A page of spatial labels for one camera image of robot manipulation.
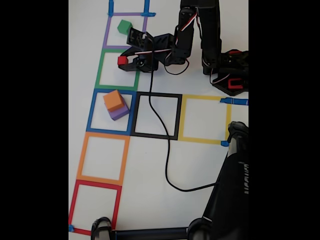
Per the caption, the green cube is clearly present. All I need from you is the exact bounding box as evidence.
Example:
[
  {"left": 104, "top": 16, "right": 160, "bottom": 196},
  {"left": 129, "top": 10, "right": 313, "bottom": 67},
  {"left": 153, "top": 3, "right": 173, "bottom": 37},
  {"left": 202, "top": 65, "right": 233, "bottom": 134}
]
[{"left": 117, "top": 19, "right": 133, "bottom": 36}]

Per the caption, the orange cube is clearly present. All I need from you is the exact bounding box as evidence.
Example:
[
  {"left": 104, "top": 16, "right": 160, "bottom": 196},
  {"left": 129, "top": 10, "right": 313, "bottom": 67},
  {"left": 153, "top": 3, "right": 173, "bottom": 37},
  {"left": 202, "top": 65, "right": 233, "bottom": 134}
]
[{"left": 102, "top": 89, "right": 125, "bottom": 113}]

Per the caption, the purple cube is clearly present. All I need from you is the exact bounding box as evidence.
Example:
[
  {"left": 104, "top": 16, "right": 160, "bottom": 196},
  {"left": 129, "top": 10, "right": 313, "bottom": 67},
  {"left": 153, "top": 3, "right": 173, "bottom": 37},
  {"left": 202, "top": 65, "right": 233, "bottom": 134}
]
[{"left": 107, "top": 101, "right": 131, "bottom": 122}]

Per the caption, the black gripper camera board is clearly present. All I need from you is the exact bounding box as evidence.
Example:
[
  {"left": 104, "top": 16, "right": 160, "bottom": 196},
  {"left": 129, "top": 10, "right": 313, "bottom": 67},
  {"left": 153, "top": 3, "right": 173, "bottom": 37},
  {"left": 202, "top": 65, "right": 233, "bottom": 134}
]
[{"left": 126, "top": 26, "right": 154, "bottom": 50}]

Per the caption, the black camera cable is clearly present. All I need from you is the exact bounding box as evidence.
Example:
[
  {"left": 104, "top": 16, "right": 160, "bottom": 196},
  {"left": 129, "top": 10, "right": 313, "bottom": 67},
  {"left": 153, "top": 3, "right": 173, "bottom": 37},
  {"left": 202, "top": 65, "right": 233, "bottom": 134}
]
[{"left": 148, "top": 37, "right": 221, "bottom": 193}]

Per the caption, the purple square frame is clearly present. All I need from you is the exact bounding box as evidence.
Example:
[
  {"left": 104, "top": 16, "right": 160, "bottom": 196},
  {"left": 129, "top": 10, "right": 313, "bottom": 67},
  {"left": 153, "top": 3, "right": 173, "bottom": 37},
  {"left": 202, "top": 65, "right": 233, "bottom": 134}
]
[{"left": 102, "top": 11, "right": 149, "bottom": 50}]

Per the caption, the green square frame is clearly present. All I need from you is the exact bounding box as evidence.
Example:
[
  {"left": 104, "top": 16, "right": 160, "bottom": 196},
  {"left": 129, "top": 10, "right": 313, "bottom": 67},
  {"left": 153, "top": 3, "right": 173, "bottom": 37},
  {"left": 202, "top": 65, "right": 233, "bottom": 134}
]
[{"left": 94, "top": 48, "right": 143, "bottom": 92}]

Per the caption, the black square frame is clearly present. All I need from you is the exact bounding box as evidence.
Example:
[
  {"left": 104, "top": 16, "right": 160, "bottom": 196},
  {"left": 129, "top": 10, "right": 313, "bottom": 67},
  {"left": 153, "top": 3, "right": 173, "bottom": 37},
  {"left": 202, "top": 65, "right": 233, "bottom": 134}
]
[{"left": 129, "top": 91, "right": 183, "bottom": 141}]

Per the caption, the yellow square frame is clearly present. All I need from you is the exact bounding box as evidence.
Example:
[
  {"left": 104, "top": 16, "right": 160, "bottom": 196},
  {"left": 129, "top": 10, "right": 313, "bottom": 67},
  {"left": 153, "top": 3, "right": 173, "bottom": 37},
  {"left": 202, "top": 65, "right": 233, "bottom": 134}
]
[{"left": 177, "top": 94, "right": 232, "bottom": 145}]

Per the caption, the blue square frame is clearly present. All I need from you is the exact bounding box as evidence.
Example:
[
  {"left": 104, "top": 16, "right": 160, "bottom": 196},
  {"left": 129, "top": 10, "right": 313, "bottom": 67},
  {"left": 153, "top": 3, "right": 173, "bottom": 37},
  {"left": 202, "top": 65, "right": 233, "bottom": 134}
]
[{"left": 86, "top": 88, "right": 138, "bottom": 136}]

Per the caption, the orange square frame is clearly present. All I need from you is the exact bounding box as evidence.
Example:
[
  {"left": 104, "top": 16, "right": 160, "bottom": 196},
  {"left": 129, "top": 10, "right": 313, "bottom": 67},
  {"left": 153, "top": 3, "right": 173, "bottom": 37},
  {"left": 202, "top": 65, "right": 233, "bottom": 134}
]
[{"left": 76, "top": 131, "right": 131, "bottom": 186}]

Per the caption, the black camera tripod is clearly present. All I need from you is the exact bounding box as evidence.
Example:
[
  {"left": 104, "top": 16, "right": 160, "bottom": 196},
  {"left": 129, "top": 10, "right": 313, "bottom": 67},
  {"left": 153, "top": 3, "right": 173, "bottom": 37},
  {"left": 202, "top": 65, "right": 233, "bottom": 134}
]
[{"left": 90, "top": 121, "right": 249, "bottom": 240}]

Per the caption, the red square frame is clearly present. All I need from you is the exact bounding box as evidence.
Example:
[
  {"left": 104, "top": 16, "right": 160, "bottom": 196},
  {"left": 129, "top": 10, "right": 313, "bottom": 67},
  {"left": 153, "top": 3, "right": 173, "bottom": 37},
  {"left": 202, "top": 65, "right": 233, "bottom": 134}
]
[{"left": 68, "top": 179, "right": 123, "bottom": 236}]

